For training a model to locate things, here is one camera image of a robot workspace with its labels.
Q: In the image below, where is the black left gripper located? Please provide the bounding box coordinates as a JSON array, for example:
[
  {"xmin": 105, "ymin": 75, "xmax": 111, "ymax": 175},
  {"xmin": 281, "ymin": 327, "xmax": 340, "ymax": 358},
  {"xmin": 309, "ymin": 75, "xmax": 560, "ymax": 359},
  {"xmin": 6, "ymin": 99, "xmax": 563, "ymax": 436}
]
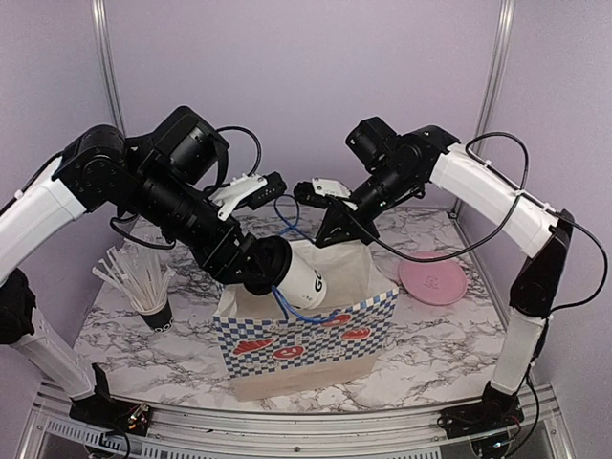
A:
[{"xmin": 125, "ymin": 164, "xmax": 275, "ymax": 284}]

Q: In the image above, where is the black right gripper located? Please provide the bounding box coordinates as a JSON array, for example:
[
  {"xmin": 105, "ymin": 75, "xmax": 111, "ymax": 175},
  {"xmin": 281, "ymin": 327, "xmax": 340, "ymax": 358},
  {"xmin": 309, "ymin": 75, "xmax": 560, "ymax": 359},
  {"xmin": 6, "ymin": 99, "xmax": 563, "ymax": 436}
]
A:
[{"xmin": 315, "ymin": 162, "xmax": 418, "ymax": 248}]

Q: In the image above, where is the white paper coffee cup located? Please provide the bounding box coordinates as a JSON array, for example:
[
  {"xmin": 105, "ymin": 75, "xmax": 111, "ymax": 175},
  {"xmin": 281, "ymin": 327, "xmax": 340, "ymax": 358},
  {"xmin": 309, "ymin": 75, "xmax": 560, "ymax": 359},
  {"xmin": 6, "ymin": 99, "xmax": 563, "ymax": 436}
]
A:
[{"xmin": 275, "ymin": 249, "xmax": 327, "ymax": 310}]

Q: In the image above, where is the blue checkered paper bag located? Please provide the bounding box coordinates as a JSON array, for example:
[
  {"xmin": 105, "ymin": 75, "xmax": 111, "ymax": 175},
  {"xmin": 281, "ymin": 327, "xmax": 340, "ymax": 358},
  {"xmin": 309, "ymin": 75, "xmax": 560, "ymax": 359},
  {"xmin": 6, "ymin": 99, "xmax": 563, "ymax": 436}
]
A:
[{"xmin": 213, "ymin": 239, "xmax": 399, "ymax": 402}]

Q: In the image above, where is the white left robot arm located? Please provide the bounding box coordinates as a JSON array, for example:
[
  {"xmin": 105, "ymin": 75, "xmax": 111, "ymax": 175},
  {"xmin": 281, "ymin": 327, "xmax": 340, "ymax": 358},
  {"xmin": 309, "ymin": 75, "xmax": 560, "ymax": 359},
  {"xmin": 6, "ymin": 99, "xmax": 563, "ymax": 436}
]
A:
[{"xmin": 1, "ymin": 106, "xmax": 263, "ymax": 426}]

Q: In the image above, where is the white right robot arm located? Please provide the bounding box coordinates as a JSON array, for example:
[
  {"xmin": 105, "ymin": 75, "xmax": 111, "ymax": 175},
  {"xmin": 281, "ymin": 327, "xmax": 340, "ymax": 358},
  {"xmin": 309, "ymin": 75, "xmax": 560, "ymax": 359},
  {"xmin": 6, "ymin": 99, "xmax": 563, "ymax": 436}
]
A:
[{"xmin": 308, "ymin": 117, "xmax": 574, "ymax": 428}]

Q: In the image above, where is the bundle of wrapped straws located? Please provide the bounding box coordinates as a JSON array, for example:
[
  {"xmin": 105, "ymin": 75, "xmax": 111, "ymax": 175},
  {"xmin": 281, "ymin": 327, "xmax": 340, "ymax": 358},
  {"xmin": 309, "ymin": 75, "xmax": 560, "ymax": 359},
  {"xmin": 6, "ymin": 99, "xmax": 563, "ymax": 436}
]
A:
[{"xmin": 92, "ymin": 243, "xmax": 176, "ymax": 316}]

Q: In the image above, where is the black cup holding straws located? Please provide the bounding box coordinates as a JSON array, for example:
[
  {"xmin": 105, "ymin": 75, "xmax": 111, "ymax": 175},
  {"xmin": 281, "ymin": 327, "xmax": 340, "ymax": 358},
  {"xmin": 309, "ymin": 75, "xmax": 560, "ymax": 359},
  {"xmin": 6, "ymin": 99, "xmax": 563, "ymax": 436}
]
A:
[{"xmin": 140, "ymin": 299, "xmax": 173, "ymax": 333}]

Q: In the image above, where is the pink round plate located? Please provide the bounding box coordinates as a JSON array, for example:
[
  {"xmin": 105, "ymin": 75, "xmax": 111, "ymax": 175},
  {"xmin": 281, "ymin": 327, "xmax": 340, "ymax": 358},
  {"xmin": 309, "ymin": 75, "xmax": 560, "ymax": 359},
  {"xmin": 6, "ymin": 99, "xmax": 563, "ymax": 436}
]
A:
[{"xmin": 398, "ymin": 259, "xmax": 469, "ymax": 306}]

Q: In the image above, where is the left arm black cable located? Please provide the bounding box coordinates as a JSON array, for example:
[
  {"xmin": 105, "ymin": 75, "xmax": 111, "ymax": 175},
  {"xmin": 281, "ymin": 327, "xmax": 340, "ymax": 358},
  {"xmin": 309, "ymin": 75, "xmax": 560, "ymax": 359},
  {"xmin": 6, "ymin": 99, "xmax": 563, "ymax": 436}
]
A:
[{"xmin": 109, "ymin": 126, "xmax": 263, "ymax": 250}]

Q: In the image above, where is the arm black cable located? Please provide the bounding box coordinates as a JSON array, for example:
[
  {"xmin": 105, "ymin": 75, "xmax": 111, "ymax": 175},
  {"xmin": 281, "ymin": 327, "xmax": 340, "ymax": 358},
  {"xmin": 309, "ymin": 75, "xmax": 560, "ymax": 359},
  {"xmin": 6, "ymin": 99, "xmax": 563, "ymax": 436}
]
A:
[
  {"xmin": 109, "ymin": 126, "xmax": 263, "ymax": 250},
  {"xmin": 343, "ymin": 132, "xmax": 611, "ymax": 312}
]

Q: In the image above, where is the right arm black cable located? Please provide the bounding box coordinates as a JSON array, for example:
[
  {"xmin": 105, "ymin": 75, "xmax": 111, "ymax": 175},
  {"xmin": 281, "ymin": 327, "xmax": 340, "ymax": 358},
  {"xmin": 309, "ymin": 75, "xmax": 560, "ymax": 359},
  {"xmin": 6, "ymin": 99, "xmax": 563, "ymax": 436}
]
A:
[{"xmin": 343, "ymin": 132, "xmax": 611, "ymax": 312}]

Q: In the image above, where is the aluminium frame post right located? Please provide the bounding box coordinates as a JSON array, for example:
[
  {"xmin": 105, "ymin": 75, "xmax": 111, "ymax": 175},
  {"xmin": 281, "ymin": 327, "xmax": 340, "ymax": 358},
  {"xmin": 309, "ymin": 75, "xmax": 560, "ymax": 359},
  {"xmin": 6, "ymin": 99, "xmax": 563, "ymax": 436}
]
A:
[{"xmin": 458, "ymin": 0, "xmax": 516, "ymax": 211}]

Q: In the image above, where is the aluminium frame post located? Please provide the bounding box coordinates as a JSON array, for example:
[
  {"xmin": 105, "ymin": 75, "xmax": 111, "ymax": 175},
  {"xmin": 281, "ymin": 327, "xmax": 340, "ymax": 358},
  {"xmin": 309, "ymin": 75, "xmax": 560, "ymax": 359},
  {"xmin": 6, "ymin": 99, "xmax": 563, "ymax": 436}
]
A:
[
  {"xmin": 91, "ymin": 0, "xmax": 125, "ymax": 133},
  {"xmin": 458, "ymin": 0, "xmax": 516, "ymax": 211}
]

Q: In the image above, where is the aluminium front rail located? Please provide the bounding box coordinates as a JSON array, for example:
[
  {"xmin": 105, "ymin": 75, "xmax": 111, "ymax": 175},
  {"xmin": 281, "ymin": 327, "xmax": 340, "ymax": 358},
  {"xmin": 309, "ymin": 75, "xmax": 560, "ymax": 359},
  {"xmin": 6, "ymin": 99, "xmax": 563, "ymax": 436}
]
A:
[{"xmin": 16, "ymin": 382, "xmax": 576, "ymax": 458}]

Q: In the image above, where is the aluminium frame post left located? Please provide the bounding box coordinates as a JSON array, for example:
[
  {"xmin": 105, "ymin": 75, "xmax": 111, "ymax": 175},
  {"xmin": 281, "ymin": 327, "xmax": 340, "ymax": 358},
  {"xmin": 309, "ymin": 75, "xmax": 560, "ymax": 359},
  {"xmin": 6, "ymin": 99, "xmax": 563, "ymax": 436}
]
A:
[{"xmin": 91, "ymin": 0, "xmax": 125, "ymax": 133}]

